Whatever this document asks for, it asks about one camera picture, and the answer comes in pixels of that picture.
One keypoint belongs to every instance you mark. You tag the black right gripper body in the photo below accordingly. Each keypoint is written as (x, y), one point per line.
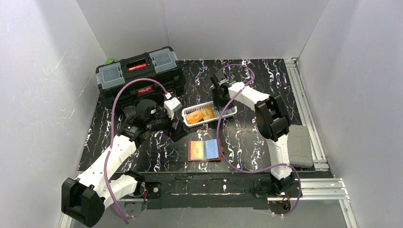
(218, 93)

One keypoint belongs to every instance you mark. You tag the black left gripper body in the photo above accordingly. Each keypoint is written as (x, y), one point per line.
(171, 126)

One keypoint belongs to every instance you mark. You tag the white plastic basket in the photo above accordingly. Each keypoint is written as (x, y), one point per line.
(190, 109)

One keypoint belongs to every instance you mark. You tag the brown leather card holder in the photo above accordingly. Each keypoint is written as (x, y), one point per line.
(211, 152)

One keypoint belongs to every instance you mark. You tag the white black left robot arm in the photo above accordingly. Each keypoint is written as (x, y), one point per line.
(86, 197)

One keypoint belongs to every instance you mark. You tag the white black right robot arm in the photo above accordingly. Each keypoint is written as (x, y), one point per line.
(272, 120)

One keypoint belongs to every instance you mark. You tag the orange credit card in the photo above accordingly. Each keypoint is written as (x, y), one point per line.
(194, 117)
(209, 113)

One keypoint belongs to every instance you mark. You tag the black plastic toolbox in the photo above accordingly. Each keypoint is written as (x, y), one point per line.
(157, 71)

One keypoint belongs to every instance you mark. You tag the small green object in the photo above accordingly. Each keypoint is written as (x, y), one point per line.
(109, 61)

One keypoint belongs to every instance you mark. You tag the grey plastic case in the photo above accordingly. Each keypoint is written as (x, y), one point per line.
(299, 146)

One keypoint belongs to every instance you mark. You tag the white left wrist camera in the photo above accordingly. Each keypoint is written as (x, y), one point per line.
(172, 106)

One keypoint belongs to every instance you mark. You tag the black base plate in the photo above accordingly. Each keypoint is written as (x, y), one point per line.
(213, 190)

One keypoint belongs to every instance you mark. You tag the aluminium frame rail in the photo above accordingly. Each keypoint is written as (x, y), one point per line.
(319, 157)

